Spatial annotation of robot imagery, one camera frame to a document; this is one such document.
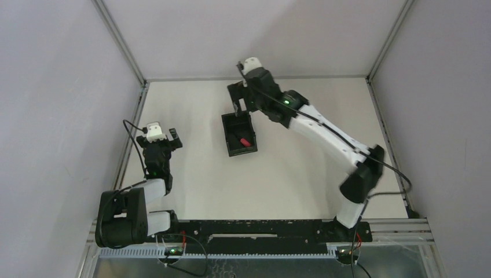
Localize red handled screwdriver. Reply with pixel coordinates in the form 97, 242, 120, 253
230, 134, 251, 149

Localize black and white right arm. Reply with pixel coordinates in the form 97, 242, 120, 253
228, 63, 384, 241

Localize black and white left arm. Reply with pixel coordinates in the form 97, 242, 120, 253
95, 123, 183, 249

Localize black plastic bin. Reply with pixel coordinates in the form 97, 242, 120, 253
221, 112, 258, 157

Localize left controller circuit board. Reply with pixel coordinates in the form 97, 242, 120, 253
164, 247, 184, 257

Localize controller circuit board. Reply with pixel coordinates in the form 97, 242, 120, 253
335, 249, 358, 265
164, 247, 184, 257

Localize right controller circuit board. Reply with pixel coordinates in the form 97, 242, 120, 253
335, 249, 358, 265

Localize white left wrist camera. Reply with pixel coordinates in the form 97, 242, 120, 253
145, 122, 167, 142

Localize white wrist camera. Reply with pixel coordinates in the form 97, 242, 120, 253
145, 122, 167, 142
237, 57, 263, 75

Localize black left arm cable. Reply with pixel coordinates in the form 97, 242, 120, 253
122, 119, 149, 180

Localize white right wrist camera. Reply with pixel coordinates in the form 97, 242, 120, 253
237, 57, 263, 75

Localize aluminium frame back rail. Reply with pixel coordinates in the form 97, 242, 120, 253
146, 75, 368, 82

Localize aluminium frame rail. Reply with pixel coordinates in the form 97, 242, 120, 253
146, 75, 368, 82
365, 1, 417, 217
91, 0, 149, 191

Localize white slotted cable duct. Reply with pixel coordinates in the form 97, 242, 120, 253
98, 245, 340, 259

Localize aluminium frame left rail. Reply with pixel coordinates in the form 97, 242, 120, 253
91, 0, 149, 191

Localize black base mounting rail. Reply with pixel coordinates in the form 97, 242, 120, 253
168, 220, 373, 255

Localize aluminium frame right rail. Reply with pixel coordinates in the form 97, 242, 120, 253
365, 1, 417, 217

